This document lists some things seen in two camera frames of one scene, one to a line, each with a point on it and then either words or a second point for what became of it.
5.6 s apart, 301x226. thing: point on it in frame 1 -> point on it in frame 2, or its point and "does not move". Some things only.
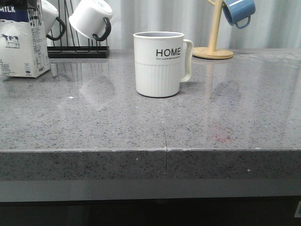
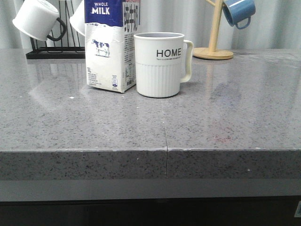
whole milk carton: (23, 51) -> (110, 28)
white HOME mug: (158, 60) does not move
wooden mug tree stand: (211, 52) does not move
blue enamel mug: (236, 11) does not move
